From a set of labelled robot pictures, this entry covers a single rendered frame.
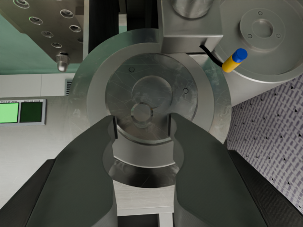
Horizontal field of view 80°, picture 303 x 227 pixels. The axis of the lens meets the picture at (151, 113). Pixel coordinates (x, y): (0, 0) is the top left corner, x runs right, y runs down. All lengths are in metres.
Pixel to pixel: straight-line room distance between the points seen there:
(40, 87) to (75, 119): 3.22
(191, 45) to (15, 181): 0.53
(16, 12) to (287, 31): 0.44
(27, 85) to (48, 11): 3.09
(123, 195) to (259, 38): 0.43
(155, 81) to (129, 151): 0.06
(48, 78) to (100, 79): 3.21
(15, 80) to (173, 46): 3.51
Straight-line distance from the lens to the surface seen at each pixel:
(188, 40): 0.16
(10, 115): 0.60
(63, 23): 0.46
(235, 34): 0.23
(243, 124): 0.38
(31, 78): 3.51
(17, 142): 0.59
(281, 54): 0.24
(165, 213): 0.53
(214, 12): 0.18
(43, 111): 0.56
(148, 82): 0.15
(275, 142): 0.31
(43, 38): 0.52
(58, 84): 3.28
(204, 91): 0.17
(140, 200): 0.51
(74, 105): 0.17
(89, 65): 0.18
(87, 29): 0.21
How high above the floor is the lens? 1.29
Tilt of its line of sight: 10 degrees down
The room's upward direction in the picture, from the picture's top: 177 degrees clockwise
